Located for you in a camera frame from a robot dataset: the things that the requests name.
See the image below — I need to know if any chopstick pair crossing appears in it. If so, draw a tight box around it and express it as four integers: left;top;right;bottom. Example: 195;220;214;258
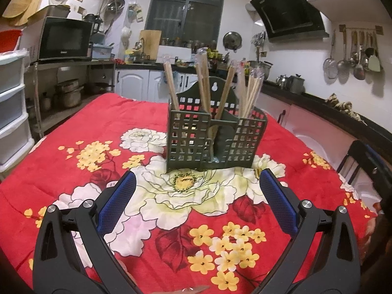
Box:
236;62;264;119

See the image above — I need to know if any wooden chopstick pair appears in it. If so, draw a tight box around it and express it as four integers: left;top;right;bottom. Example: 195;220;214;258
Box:
163;54;179;111

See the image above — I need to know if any black kitchen counter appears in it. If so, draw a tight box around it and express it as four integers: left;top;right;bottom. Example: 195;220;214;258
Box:
114;64;391;162

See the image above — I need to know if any dark kitchen window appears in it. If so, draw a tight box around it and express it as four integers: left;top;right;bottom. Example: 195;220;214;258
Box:
146;0;224;47

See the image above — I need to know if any garlic pile on counter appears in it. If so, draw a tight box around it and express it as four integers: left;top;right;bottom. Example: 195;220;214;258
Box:
325;93;366;125

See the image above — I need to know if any hanging steel ladle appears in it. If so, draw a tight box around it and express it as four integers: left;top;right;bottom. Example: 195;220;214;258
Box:
354;31;366;80

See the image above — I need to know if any white spatula hanging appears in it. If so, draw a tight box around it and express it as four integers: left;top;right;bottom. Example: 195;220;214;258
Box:
368;33;381;72

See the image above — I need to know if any hanging mesh strainer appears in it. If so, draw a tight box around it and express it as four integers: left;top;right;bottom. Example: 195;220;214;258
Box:
323;31;338;80

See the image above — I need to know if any grey lidded pot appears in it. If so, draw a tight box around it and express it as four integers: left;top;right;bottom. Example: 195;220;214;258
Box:
288;74;305;94

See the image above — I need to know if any red floral table cloth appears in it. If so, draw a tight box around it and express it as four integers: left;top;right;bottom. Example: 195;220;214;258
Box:
1;94;375;293

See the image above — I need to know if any white plastic drawer unit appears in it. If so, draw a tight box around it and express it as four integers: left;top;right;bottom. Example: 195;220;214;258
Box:
0;49;35;179

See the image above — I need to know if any steel cooking pot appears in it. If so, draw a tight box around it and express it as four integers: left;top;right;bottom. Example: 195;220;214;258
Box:
250;61;273;80

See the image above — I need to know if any black range hood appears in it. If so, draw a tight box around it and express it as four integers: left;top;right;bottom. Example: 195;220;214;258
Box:
250;0;329;43

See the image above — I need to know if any dark green utensil basket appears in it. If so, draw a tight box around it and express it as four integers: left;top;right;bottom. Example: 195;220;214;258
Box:
165;76;268;172

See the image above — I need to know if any hanging pot lid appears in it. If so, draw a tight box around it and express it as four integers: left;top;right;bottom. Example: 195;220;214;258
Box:
222;31;243;52

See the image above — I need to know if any black microwave oven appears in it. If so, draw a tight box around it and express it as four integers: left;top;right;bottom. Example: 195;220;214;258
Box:
20;17;92;62

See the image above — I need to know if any red plastic basin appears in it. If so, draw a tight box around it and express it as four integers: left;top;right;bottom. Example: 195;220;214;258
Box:
0;29;22;53

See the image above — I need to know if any wooden cutting board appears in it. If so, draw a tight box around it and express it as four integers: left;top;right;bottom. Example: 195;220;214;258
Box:
140;30;161;61

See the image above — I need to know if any round bamboo board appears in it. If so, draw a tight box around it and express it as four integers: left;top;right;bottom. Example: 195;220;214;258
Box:
1;0;42;27

